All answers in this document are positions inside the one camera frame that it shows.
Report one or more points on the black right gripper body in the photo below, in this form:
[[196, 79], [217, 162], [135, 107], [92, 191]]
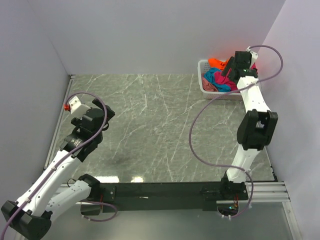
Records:
[[255, 70]]

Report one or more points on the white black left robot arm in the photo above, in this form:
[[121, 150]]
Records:
[[33, 213]]

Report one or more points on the aluminium extrusion rail frame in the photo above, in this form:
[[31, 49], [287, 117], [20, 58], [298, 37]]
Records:
[[165, 131]]

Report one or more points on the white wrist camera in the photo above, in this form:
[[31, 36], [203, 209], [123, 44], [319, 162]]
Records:
[[76, 108], [254, 55]]

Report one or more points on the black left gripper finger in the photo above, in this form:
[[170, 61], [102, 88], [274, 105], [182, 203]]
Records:
[[110, 113], [96, 101]]

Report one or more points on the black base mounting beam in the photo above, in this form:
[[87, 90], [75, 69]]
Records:
[[152, 196]]

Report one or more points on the magenta red t shirt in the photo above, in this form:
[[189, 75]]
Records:
[[232, 85]]

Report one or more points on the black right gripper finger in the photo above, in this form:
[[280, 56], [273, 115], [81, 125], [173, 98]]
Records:
[[229, 64], [225, 72]]

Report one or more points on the dusty pink t shirt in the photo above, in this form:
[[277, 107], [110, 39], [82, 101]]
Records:
[[207, 86]]

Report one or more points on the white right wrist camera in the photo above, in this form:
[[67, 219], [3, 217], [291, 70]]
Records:
[[254, 55]]

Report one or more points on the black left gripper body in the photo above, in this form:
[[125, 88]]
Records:
[[77, 121]]

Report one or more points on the white plastic laundry basket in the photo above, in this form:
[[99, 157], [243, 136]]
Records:
[[203, 66]]

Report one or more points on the orange t shirt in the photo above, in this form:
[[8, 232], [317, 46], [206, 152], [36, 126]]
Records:
[[216, 63]]

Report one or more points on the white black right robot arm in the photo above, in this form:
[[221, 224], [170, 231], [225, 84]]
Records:
[[258, 125]]

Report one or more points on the teal blue t shirt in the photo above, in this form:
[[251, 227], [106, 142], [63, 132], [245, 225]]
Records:
[[213, 75]]

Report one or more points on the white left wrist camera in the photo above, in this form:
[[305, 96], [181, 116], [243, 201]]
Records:
[[76, 108]]

